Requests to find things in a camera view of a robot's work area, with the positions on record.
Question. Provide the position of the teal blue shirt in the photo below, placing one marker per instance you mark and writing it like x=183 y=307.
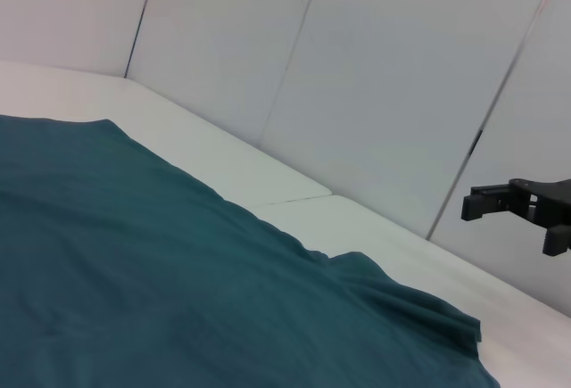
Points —
x=178 y=272

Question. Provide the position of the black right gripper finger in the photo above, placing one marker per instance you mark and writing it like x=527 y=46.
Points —
x=482 y=203
x=557 y=241

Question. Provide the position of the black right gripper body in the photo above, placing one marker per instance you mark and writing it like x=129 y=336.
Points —
x=546 y=200

